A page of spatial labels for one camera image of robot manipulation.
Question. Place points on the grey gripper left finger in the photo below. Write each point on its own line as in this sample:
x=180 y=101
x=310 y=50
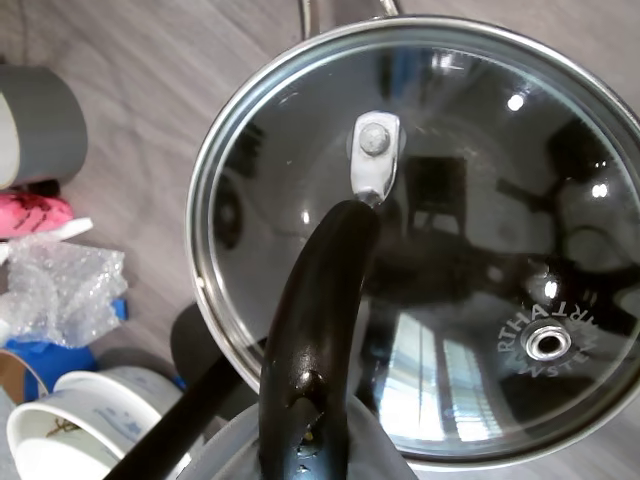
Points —
x=235 y=450

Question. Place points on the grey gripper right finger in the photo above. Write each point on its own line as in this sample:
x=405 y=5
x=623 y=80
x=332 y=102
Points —
x=372 y=450

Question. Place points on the steel pot with black interior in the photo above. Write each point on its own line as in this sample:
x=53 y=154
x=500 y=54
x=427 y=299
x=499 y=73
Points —
x=309 y=15

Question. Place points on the black straight bar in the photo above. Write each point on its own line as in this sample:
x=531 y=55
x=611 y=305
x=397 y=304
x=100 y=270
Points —
x=165 y=425

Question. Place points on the white bowl with blue print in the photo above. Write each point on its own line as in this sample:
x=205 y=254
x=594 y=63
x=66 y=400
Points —
x=100 y=400

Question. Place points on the small blue tape piece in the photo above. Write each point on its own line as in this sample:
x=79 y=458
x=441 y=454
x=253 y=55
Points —
x=120 y=307

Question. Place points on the blue tape roll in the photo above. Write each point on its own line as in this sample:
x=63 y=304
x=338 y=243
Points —
x=65 y=357

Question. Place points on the clear bubble wrap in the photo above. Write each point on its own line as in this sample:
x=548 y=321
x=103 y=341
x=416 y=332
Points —
x=60 y=290

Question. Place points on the white foam piece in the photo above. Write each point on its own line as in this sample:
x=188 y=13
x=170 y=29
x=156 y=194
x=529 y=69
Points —
x=77 y=227

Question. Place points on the pink crumpled bag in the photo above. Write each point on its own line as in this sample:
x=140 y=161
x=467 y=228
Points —
x=35 y=215

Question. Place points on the grey duct tape roll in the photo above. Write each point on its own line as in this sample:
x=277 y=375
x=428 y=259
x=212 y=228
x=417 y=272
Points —
x=50 y=130

